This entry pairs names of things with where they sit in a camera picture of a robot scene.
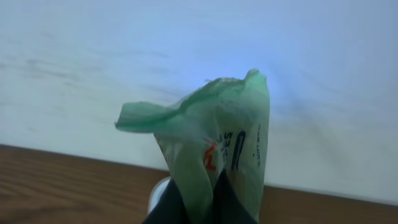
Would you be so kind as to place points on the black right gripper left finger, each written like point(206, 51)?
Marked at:
point(170, 209)

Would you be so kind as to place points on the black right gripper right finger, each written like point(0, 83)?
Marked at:
point(227, 209)

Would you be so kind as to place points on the teal wet wipes pack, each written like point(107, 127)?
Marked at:
point(218, 132)

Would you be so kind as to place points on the white barcode scanner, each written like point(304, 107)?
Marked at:
point(157, 193)

